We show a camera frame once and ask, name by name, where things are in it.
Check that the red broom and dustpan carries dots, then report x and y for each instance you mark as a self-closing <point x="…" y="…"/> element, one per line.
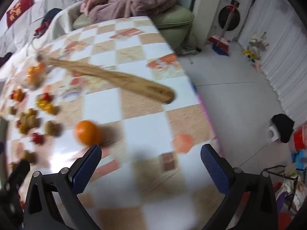
<point x="220" y="44"/>

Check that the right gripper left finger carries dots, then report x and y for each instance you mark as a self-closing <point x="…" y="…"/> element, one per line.
<point x="73" y="182"/>

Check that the long wooden stick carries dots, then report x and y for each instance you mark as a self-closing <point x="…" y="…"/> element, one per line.
<point x="129" y="82"/>

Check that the white washing machine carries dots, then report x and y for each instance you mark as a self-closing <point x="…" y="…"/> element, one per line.
<point x="238" y="18"/>

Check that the large orange tangerine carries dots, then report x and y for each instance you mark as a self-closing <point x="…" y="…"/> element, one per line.
<point x="88" y="133"/>

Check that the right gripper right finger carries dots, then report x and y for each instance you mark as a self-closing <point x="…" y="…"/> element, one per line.
<point x="227" y="181"/>

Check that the white tray green rim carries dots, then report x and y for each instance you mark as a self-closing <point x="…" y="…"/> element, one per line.
<point x="3" y="134"/>

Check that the glass fruit bowl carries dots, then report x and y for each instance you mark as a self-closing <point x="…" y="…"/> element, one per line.
<point x="35" y="70"/>

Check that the green sofa cushion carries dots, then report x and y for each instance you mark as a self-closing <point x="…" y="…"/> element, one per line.
<point x="170" y="27"/>

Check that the red embroidered pillow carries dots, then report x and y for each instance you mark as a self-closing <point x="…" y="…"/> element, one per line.
<point x="17" y="10"/>

